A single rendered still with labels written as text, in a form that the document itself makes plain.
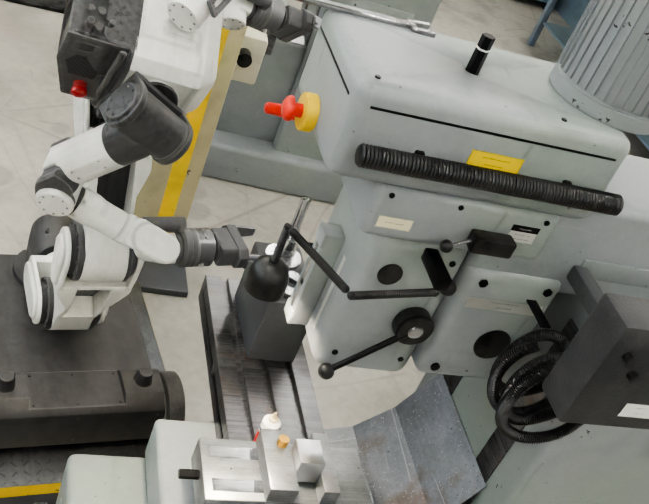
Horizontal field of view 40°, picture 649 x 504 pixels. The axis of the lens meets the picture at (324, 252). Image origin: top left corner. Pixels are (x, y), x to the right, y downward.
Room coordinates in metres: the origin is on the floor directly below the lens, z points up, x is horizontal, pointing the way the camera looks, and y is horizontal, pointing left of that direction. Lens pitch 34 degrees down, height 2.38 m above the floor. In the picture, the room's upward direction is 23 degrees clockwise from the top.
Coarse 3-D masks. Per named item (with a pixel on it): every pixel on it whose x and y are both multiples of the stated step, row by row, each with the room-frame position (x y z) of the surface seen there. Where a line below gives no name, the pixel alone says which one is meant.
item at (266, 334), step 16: (240, 288) 1.77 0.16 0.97; (288, 288) 1.65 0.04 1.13; (240, 304) 1.74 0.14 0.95; (256, 304) 1.65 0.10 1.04; (272, 304) 1.60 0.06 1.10; (240, 320) 1.71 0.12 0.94; (256, 320) 1.62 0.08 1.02; (272, 320) 1.61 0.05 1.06; (256, 336) 1.60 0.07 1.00; (272, 336) 1.62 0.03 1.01; (288, 336) 1.63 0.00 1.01; (304, 336) 1.65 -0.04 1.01; (256, 352) 1.61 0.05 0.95; (272, 352) 1.62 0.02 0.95; (288, 352) 1.64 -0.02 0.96
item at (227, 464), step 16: (208, 448) 1.23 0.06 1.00; (224, 448) 1.25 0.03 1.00; (240, 448) 1.27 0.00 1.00; (256, 448) 1.28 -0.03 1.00; (336, 448) 1.38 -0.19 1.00; (192, 464) 1.23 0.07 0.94; (208, 464) 1.20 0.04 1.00; (224, 464) 1.21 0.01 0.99; (240, 464) 1.23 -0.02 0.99; (256, 464) 1.25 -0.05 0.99; (336, 464) 1.33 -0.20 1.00; (352, 464) 1.35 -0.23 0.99; (208, 480) 1.16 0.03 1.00; (224, 480) 1.18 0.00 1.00; (240, 480) 1.19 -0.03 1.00; (256, 480) 1.21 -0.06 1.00; (320, 480) 1.25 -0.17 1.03; (336, 480) 1.25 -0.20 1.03; (352, 480) 1.31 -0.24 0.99; (208, 496) 1.13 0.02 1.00; (224, 496) 1.14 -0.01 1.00; (240, 496) 1.16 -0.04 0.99; (256, 496) 1.17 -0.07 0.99; (304, 496) 1.22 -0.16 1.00; (320, 496) 1.22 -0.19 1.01; (336, 496) 1.23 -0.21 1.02; (352, 496) 1.27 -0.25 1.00; (368, 496) 1.29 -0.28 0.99
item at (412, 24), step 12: (300, 0) 1.32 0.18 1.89; (312, 0) 1.33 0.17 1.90; (324, 0) 1.34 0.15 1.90; (348, 12) 1.35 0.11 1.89; (360, 12) 1.36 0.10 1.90; (372, 12) 1.38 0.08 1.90; (396, 24) 1.39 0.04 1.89; (408, 24) 1.40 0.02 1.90; (420, 24) 1.43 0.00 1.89; (432, 36) 1.41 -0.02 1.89
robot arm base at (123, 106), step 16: (128, 80) 1.44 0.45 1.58; (144, 80) 1.46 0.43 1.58; (112, 96) 1.41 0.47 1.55; (128, 96) 1.39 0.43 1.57; (144, 96) 1.39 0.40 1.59; (160, 96) 1.48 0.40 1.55; (112, 112) 1.38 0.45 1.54; (128, 112) 1.37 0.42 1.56; (176, 112) 1.50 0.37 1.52; (192, 128) 1.48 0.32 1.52; (160, 160) 1.42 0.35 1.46; (176, 160) 1.42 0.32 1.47
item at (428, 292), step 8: (424, 288) 1.19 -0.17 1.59; (432, 288) 1.20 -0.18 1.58; (352, 296) 1.09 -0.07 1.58; (360, 296) 1.10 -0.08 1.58; (368, 296) 1.11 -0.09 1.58; (376, 296) 1.12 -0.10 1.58; (384, 296) 1.13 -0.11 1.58; (392, 296) 1.14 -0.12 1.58; (400, 296) 1.15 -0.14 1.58; (408, 296) 1.16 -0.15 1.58; (416, 296) 1.17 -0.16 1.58; (424, 296) 1.18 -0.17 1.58; (432, 296) 1.19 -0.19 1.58
